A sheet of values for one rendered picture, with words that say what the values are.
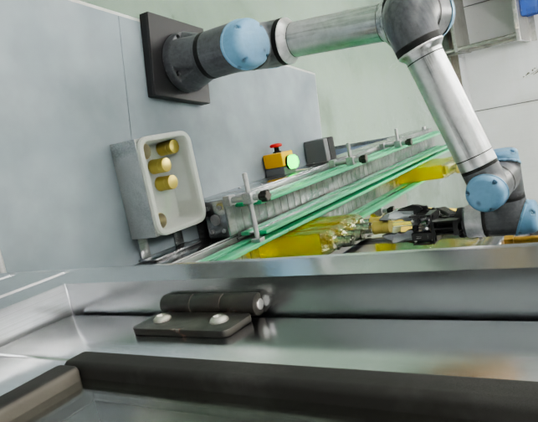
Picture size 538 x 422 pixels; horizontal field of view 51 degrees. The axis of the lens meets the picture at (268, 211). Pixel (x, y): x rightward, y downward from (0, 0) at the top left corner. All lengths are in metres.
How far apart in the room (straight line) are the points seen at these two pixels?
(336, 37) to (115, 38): 0.51
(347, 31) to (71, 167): 0.68
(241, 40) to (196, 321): 1.12
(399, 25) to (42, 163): 0.75
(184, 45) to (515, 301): 1.28
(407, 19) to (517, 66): 5.98
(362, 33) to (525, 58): 5.83
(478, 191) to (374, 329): 0.95
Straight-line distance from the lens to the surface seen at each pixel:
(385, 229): 1.45
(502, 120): 7.19
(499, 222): 1.33
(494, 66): 7.18
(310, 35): 1.42
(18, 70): 1.23
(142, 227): 1.30
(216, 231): 1.42
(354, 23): 1.37
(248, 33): 1.38
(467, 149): 1.18
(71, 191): 1.24
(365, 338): 0.22
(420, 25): 1.18
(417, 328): 0.23
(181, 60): 1.44
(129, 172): 1.30
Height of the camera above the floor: 1.73
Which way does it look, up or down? 33 degrees down
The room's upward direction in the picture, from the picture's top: 84 degrees clockwise
